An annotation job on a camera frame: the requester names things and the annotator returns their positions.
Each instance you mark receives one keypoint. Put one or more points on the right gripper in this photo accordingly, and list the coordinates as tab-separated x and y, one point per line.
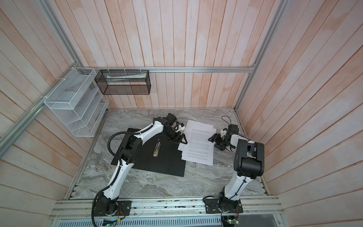
216	137

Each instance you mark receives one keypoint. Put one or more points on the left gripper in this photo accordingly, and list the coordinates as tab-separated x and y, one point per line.
176	138

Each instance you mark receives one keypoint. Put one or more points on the white paper sheets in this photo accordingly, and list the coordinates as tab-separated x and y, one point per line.
192	124

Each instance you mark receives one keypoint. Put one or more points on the printed paper sheet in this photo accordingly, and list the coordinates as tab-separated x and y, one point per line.
199	149

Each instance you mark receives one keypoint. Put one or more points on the blue folder black inside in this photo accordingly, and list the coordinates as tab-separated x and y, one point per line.
159	154

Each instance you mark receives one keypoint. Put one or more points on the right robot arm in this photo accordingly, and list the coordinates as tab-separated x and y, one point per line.
248	164

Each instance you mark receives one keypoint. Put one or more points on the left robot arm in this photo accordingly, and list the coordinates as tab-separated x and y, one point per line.
112	190

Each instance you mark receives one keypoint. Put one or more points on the black mesh basket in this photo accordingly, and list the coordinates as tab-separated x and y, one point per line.
123	88

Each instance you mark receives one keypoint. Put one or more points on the papers in black basket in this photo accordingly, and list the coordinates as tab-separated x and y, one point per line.
125	77

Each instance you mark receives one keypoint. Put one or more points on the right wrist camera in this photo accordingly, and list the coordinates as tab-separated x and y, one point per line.
223	132

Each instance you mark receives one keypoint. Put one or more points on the aluminium frame bar back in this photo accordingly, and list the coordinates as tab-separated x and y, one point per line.
234	69

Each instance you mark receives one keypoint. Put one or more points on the aluminium frame bar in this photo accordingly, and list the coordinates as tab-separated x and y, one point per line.
234	69
283	5
17	129

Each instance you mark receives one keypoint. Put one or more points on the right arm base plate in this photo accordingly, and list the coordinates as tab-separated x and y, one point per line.
215	205

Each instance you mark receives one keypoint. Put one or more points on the aluminium front rail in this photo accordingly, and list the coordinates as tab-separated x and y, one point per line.
167	207

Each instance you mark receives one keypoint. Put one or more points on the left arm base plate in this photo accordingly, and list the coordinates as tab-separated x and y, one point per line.
111	208

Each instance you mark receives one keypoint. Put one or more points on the white wire mesh shelf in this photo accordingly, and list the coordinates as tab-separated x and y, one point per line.
78	106

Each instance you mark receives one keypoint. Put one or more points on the aluminium frame bar right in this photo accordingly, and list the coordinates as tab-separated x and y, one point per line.
283	5

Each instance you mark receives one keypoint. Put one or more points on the aluminium frame bar left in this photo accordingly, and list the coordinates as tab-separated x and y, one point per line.
17	129

